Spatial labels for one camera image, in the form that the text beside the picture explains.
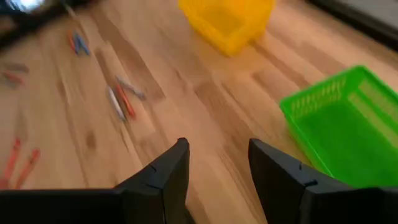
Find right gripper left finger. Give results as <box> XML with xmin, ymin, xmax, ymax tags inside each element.
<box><xmin>113</xmin><ymin>137</ymin><xmax>197</xmax><ymax>224</ymax></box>

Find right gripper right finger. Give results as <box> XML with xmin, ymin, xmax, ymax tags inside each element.
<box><xmin>248</xmin><ymin>138</ymin><xmax>355</xmax><ymax>224</ymax></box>

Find green plastic basket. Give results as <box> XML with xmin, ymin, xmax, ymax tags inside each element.
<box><xmin>279</xmin><ymin>64</ymin><xmax>398</xmax><ymax>189</ymax></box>

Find yellow plastic basket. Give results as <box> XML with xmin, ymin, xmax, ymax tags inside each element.
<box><xmin>177</xmin><ymin>0</ymin><xmax>277</xmax><ymax>57</ymax></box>

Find black metal table frame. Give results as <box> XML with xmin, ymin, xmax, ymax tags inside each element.
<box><xmin>306</xmin><ymin>0</ymin><xmax>398</xmax><ymax>52</ymax></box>

